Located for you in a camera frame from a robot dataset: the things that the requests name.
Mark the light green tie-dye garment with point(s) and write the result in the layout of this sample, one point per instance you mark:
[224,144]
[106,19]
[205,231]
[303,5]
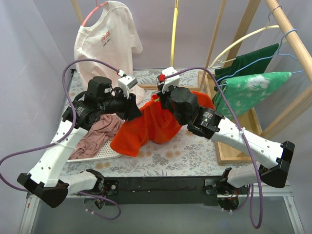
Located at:
[245,92]

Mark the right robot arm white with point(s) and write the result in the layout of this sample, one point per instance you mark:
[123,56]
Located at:
[272,159]

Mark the cream hanger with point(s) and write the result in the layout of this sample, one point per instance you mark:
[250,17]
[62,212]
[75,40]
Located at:
[237,42]

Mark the floral table cloth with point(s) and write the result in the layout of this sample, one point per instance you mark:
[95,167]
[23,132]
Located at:
[185,155]

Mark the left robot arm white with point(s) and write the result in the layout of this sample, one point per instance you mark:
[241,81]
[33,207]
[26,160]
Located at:
[44,179]

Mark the pink garment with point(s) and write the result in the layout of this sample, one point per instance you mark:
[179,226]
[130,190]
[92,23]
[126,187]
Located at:
[102,131]

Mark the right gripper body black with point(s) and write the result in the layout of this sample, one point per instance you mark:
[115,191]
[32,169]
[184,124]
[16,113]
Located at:
[162,100]

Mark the dark green garment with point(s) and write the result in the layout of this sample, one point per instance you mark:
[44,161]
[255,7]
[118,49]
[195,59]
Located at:
[246,65]

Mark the white laundry basket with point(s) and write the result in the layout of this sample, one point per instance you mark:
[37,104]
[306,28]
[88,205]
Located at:
[106,152]

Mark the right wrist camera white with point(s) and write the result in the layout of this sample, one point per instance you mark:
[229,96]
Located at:
[164,83]

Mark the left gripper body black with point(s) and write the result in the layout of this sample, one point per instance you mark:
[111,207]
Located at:
[130,107]

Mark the pink hanger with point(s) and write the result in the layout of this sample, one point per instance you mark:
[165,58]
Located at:
[98,6]

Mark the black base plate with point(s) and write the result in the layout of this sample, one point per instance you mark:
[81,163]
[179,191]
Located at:
[169,190]

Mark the orange t shirt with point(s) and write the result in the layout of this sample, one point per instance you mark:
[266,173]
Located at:
[156,125]

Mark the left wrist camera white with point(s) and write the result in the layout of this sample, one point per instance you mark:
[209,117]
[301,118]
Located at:
[126,82]

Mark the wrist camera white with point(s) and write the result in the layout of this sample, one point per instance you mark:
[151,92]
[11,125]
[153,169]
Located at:
[126,82]
[164,83]

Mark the wooden clothes rack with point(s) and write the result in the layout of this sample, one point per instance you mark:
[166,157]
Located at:
[197,45]

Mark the yellow hanger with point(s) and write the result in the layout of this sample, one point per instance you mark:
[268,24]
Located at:
[173,38]

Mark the white Coca-Cola t shirt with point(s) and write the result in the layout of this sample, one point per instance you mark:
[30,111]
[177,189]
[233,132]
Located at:
[113,39]

